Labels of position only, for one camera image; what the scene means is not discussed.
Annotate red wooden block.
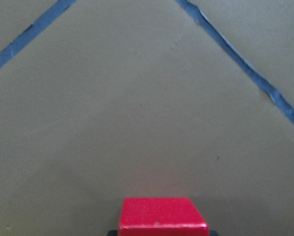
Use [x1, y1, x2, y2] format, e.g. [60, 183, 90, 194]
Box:
[117, 197, 210, 236]

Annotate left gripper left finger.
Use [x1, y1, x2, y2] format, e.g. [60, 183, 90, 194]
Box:
[106, 230, 118, 236]

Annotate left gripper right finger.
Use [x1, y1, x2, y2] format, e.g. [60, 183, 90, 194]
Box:
[209, 230, 219, 236]

